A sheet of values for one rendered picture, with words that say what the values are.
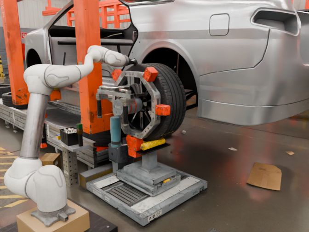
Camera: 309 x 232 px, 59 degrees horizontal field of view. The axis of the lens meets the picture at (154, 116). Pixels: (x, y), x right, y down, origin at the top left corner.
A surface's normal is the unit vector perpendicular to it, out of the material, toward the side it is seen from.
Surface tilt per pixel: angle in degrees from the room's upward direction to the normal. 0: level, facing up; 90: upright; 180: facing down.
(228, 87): 90
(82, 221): 90
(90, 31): 90
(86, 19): 90
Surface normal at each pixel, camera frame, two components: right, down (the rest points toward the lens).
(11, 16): 0.71, 0.17
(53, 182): 0.61, -0.15
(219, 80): -0.71, 0.17
